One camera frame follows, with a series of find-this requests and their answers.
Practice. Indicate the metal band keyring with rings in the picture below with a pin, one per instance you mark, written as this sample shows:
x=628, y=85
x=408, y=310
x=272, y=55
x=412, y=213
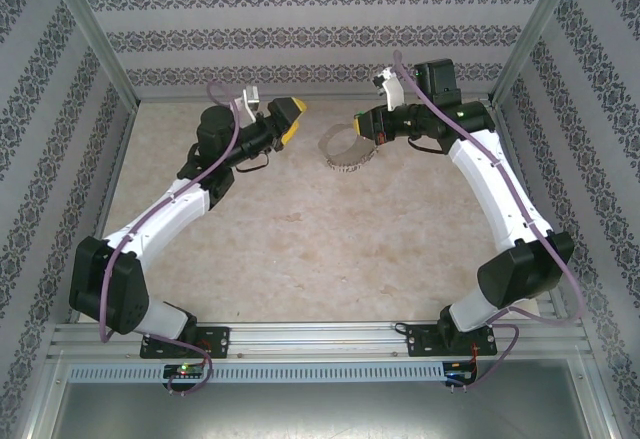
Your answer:
x=350, y=156

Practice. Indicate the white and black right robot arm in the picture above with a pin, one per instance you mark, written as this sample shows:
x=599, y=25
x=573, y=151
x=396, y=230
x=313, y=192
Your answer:
x=480, y=174

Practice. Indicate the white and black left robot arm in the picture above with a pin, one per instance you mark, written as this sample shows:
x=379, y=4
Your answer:
x=160, y=219

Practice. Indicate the grey steel panel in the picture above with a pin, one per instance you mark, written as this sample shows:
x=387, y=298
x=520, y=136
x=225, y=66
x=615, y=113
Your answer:
x=320, y=414

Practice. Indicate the aluminium floor rail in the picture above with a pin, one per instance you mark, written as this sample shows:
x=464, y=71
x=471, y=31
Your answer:
x=310, y=99

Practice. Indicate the aluminium side rail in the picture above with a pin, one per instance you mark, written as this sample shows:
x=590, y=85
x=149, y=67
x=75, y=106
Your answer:
x=118, y=159
x=506, y=116

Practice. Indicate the aluminium frame post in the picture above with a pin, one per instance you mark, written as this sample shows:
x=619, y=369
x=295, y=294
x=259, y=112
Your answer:
x=537, y=29
x=93, y=29

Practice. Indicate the aluminium mounting rail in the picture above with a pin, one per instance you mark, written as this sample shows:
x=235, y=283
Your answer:
x=320, y=341

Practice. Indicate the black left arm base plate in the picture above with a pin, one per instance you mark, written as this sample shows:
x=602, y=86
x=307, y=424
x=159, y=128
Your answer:
x=217, y=339

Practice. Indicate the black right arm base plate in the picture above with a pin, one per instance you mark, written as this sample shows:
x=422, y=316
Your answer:
x=422, y=341

